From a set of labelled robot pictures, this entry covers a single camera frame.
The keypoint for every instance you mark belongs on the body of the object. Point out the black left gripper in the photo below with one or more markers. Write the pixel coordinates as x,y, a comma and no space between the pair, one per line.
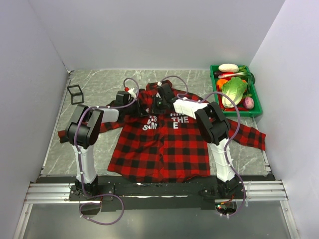
140,110

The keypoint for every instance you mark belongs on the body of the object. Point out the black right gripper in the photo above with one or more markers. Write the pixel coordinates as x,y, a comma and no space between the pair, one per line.
154,106

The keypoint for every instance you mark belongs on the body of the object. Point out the red black plaid shirt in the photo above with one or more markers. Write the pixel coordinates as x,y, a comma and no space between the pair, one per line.
163,148

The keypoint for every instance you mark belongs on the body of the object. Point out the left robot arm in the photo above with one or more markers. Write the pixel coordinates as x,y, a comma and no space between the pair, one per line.
83,131

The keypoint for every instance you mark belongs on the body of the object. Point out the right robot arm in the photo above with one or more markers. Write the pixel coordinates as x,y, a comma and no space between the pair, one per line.
213,126

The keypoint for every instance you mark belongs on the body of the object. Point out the black brooch display box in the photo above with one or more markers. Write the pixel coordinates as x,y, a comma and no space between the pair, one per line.
77,96

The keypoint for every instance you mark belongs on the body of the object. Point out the orange fruit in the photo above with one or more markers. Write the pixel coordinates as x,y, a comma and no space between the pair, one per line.
221,82

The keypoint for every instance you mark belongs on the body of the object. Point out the dark purple eggplant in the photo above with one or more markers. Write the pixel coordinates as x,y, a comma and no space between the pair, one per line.
217,73

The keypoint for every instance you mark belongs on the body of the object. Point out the red chili pepper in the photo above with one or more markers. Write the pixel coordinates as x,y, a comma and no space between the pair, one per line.
233,109

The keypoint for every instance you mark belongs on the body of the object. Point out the green white cabbage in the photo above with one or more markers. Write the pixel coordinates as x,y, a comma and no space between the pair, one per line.
235,89

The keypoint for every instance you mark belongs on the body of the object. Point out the white potato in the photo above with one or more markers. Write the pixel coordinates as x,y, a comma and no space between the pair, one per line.
228,68

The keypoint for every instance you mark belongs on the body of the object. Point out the purple onion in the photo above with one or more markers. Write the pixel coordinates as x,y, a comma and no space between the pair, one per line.
248,103

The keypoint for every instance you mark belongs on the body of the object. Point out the white green onion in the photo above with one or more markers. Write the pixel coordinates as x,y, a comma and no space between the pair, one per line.
226,75

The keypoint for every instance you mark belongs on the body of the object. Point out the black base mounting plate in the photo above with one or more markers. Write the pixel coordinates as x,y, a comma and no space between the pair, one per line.
115,193

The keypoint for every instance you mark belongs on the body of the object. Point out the small circuit board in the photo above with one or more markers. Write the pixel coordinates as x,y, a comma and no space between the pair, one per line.
226,208

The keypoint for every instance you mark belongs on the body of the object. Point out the aluminium frame rail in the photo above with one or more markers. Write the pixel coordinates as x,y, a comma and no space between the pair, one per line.
58,193

